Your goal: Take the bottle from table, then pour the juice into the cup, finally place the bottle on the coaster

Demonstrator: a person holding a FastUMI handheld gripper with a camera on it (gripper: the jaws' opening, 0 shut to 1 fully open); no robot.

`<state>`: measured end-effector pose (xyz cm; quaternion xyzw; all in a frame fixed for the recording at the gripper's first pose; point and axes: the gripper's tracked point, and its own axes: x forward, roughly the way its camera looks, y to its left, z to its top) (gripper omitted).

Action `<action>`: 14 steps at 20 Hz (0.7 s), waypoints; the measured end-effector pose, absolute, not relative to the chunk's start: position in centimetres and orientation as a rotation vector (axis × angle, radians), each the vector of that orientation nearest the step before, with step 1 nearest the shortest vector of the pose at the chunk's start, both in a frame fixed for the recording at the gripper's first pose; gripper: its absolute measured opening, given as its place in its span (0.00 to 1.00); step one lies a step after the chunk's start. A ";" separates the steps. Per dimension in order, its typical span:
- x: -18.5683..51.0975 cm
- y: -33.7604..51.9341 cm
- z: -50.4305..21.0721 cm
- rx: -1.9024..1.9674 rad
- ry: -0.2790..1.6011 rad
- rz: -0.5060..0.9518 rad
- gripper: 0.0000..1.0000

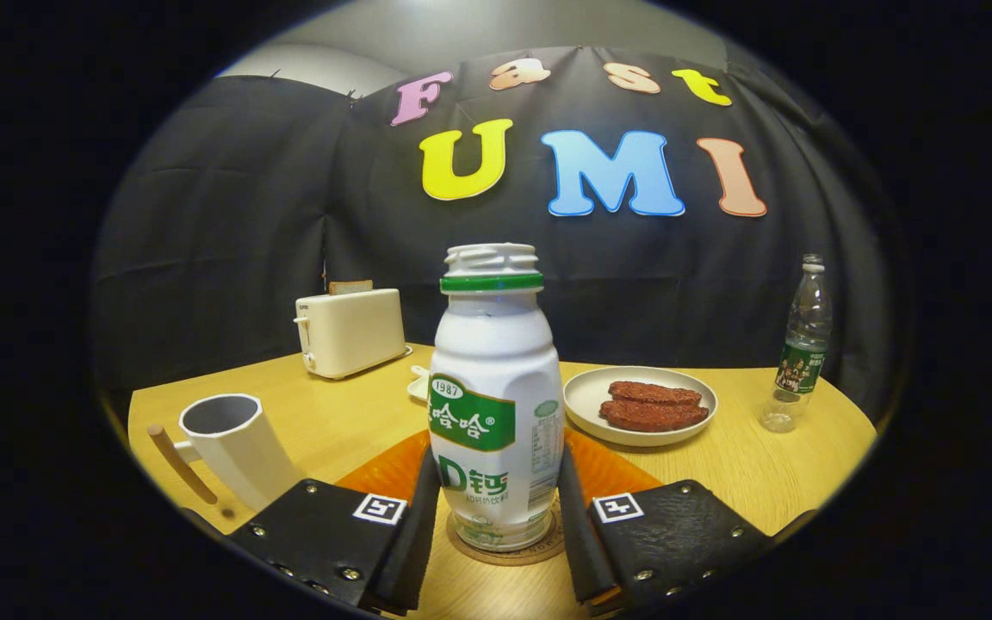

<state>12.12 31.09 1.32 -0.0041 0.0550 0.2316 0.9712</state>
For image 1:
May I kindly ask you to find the white cup wooden handle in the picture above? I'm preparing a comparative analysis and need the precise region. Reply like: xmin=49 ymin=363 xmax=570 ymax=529
xmin=147 ymin=394 xmax=303 ymax=513

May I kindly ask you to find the black backdrop cloth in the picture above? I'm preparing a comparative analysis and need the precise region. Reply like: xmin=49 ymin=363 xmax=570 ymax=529
xmin=91 ymin=45 xmax=902 ymax=423

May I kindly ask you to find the white juice bottle green label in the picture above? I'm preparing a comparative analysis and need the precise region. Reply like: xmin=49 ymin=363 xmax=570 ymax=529
xmin=427 ymin=243 xmax=566 ymax=553

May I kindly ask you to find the cream toaster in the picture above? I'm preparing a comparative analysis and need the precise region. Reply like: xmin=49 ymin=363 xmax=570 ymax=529
xmin=294 ymin=288 xmax=408 ymax=381

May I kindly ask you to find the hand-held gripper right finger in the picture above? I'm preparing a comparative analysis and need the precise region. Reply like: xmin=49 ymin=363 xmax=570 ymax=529
xmin=557 ymin=429 xmax=774 ymax=616

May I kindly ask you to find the wooden table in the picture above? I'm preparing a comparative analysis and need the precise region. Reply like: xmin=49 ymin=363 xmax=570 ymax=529
xmin=127 ymin=343 xmax=878 ymax=620

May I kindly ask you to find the brown meat slice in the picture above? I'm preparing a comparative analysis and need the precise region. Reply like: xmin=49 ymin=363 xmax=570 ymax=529
xmin=598 ymin=399 xmax=710 ymax=433
xmin=607 ymin=381 xmax=704 ymax=406

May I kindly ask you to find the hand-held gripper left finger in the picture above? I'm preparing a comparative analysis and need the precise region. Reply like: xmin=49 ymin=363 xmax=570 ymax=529
xmin=229 ymin=431 xmax=443 ymax=617

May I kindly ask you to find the white round plate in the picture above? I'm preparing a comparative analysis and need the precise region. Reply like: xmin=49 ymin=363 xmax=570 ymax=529
xmin=563 ymin=366 xmax=719 ymax=448

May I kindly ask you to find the clear plastic water bottle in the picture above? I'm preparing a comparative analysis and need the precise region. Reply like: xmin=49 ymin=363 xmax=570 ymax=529
xmin=759 ymin=253 xmax=834 ymax=434

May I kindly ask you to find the round cork coaster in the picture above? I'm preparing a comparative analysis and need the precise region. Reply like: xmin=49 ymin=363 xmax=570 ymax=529
xmin=447 ymin=504 xmax=566 ymax=567

